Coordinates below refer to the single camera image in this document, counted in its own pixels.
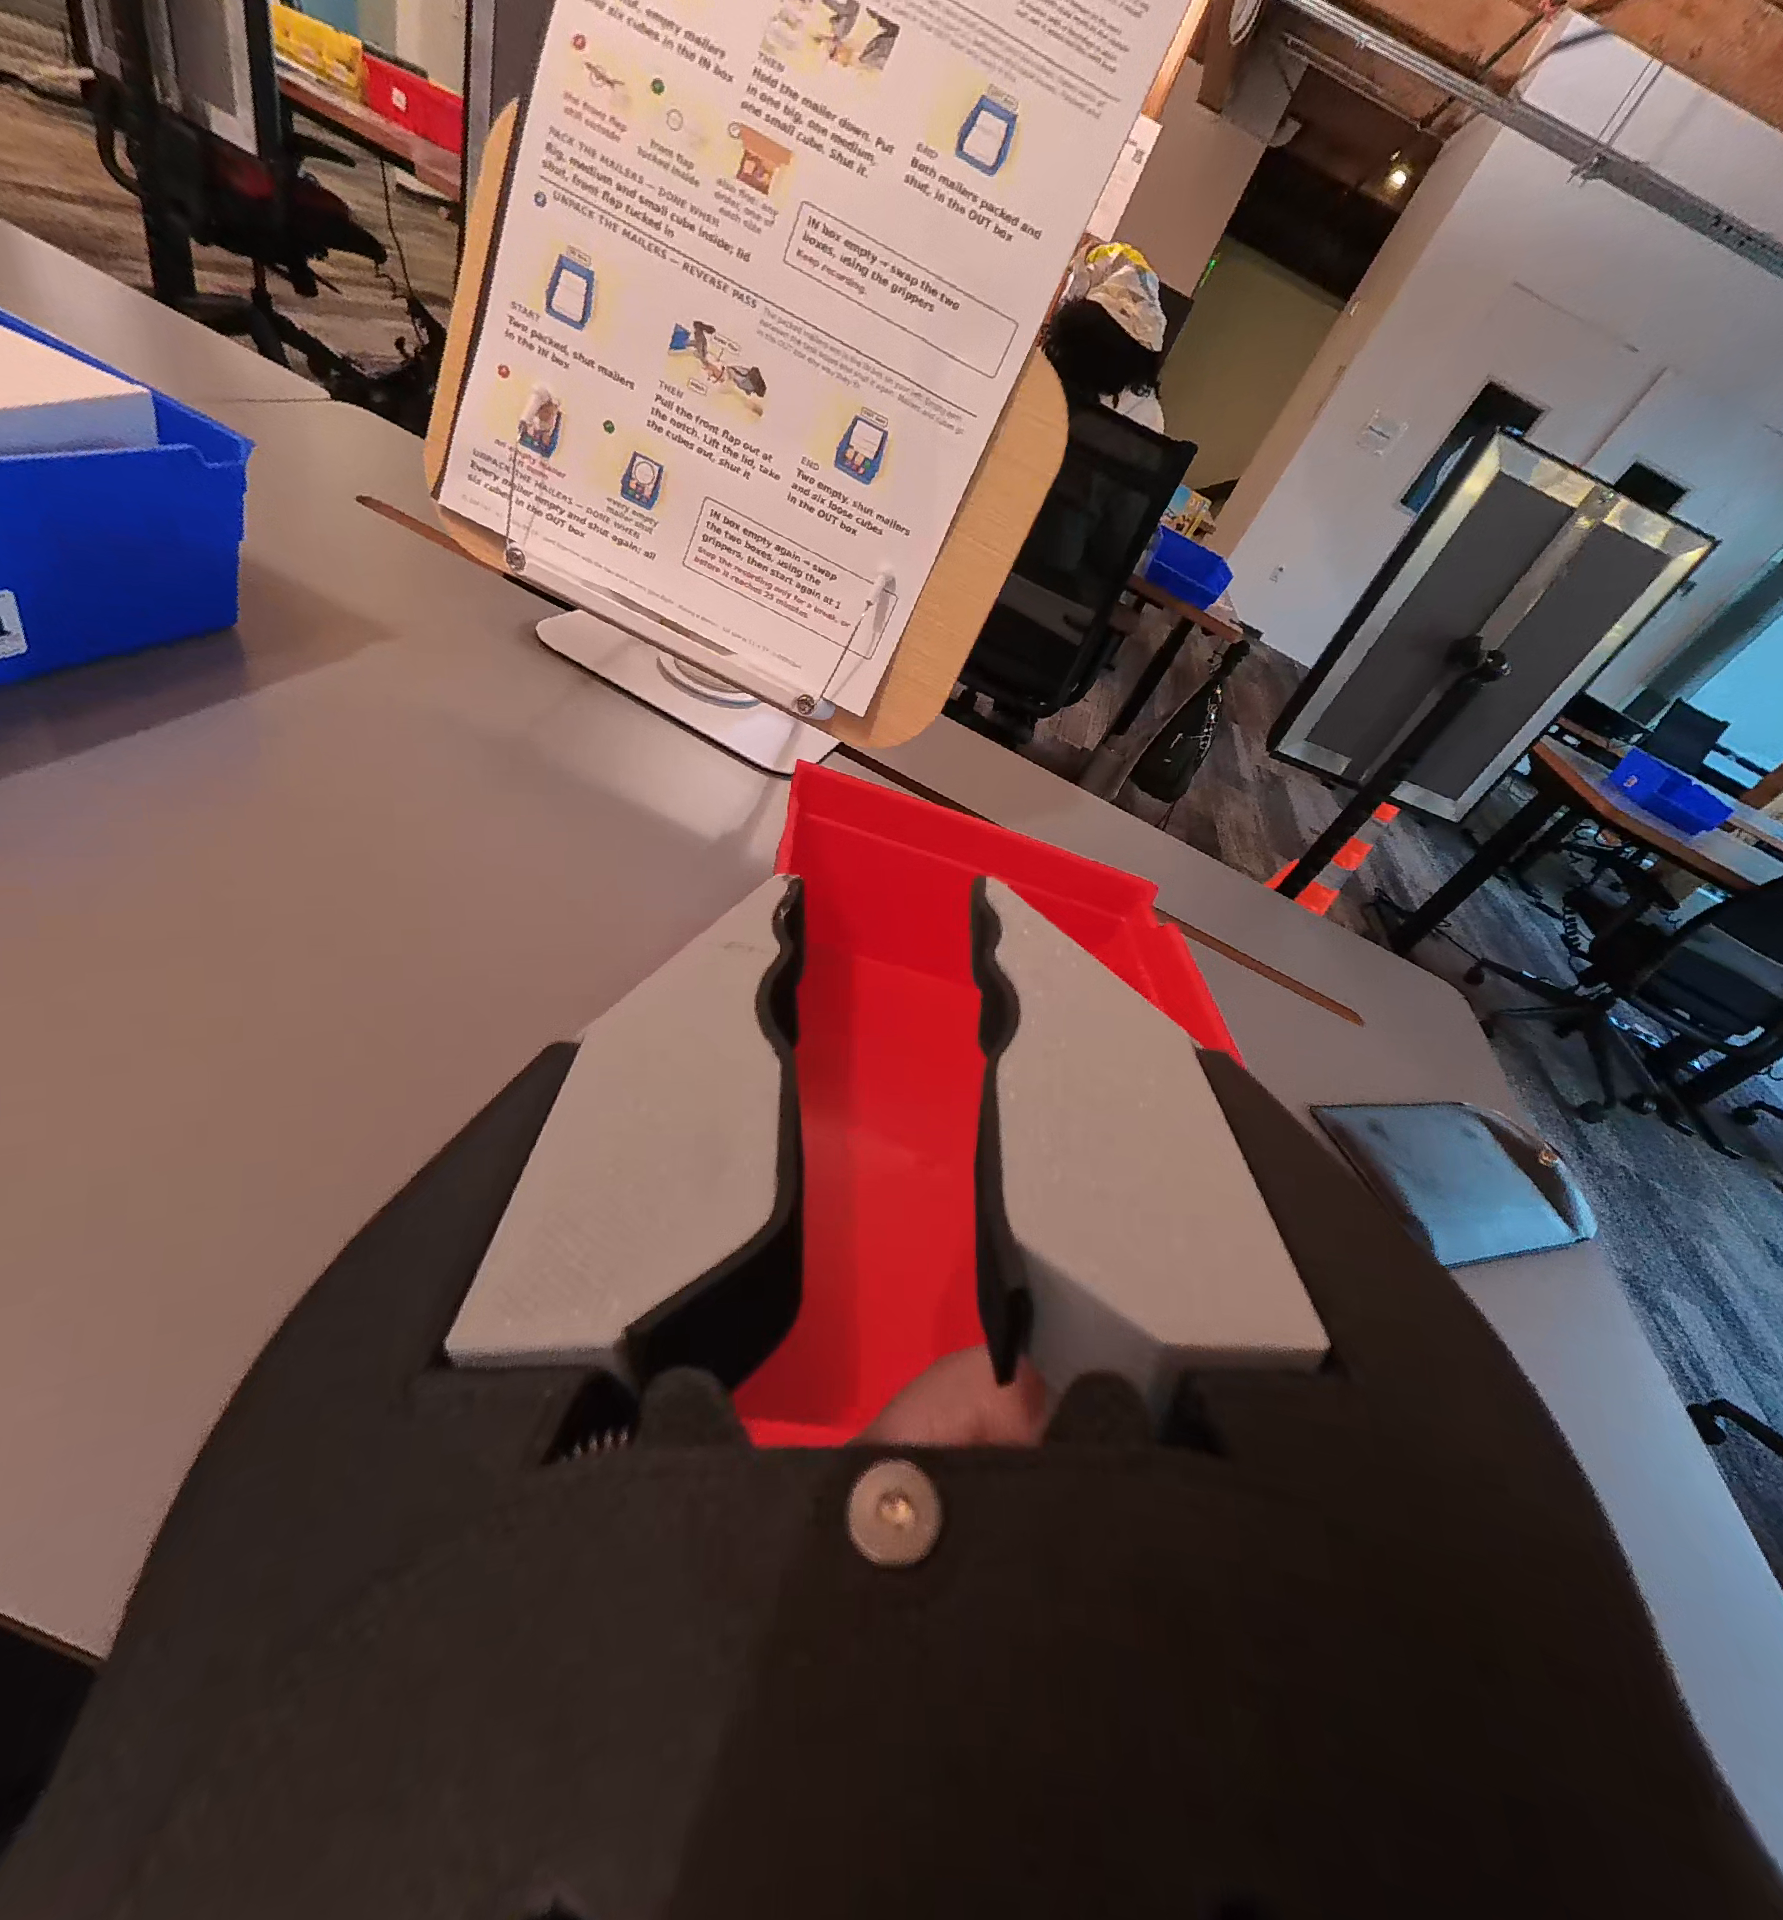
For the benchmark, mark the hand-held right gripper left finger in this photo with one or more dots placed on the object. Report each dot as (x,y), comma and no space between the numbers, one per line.
(620,1188)

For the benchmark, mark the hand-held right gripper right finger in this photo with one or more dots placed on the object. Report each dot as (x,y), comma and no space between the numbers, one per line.
(1144,1188)

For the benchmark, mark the red plastic bin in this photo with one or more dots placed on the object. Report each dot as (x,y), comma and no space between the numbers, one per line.
(891,1081)

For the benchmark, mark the blue plastic bin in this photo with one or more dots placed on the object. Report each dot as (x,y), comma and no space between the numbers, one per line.
(109,542)

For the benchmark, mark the white cardboard mailer box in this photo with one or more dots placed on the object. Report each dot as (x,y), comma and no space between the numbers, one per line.
(20,377)

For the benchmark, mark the person's right hand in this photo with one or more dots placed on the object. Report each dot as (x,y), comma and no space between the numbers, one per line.
(949,1410)

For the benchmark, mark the grey table port cover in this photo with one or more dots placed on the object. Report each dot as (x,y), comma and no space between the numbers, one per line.
(1445,1188)

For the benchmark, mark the orange traffic cone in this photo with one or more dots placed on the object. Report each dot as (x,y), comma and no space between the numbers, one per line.
(1311,887)
(1364,842)

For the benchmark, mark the black backpack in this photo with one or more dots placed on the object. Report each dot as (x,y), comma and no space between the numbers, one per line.
(1192,734)

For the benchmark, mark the white stand base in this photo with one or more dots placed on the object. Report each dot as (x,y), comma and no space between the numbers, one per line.
(651,661)

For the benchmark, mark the wooden desk with black legs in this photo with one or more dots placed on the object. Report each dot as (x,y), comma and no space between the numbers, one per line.
(1612,819)
(1192,615)

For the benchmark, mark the small blue bin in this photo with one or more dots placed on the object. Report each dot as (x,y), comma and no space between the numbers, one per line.
(1187,566)
(1670,790)

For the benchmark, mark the black mesh office chair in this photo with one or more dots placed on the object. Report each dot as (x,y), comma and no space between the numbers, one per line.
(1079,554)

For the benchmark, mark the instruction sheet on stand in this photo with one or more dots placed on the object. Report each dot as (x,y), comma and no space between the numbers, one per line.
(1002,512)

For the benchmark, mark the printed instruction sheet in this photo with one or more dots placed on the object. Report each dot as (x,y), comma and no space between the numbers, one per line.
(802,300)

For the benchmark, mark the black and red chair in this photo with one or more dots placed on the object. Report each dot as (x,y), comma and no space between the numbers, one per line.
(291,218)

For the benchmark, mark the small red bin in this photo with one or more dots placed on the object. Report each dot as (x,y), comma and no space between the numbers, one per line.
(409,104)

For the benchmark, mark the small yellow bin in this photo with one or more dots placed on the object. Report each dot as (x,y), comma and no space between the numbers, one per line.
(317,44)

